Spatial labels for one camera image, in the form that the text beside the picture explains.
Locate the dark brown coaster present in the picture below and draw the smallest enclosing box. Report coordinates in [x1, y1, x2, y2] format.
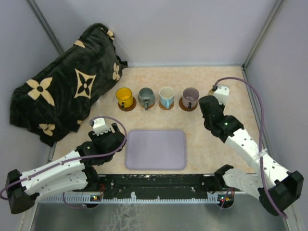
[117, 97, 137, 112]
[179, 97, 198, 112]

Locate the purple glass mug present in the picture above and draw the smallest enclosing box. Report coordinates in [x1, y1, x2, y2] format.
[182, 87, 199, 109]

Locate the yellow glass mug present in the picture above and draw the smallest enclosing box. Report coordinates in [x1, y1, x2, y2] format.
[116, 87, 133, 107]

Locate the grey ceramic mug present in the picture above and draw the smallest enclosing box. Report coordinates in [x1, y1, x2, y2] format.
[138, 88, 155, 103]

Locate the white mug blue handle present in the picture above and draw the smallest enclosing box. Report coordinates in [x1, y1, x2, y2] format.
[159, 87, 175, 108]

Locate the cream yellow mug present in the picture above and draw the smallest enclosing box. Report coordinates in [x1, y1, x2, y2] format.
[207, 89, 215, 96]

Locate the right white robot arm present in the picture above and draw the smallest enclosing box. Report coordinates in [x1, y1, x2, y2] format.
[198, 84, 304, 216]

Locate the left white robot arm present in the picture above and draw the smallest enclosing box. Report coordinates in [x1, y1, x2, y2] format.
[0, 116, 127, 214]

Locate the lavender plastic tray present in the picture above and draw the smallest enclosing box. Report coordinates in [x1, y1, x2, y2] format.
[125, 129, 187, 170]

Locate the black floral plush blanket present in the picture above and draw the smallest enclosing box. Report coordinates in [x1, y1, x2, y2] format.
[10, 23, 128, 146]

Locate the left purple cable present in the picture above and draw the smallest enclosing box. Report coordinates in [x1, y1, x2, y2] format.
[0, 116, 128, 210]

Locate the purple cable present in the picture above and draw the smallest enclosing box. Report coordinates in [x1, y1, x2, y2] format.
[0, 116, 128, 210]
[213, 77, 289, 219]

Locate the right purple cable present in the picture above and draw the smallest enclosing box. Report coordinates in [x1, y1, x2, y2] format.
[213, 77, 289, 219]

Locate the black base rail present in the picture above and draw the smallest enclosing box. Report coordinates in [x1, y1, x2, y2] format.
[78, 174, 229, 200]

